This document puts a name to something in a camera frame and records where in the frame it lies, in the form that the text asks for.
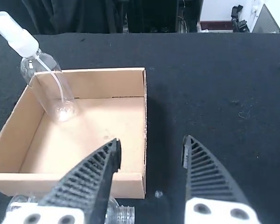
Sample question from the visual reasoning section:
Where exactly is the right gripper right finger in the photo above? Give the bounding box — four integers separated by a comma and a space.
181, 134, 262, 224

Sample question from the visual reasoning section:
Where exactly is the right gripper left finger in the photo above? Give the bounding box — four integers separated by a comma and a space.
2, 138, 122, 224

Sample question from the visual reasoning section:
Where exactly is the clear bottle with spray top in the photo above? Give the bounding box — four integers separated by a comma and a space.
0, 11, 79, 123

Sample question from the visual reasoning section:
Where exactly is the cardboard box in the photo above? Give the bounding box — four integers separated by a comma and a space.
0, 67, 147, 200

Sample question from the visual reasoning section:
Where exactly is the clear open plastic bottle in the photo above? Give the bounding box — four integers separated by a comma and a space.
104, 197, 136, 224

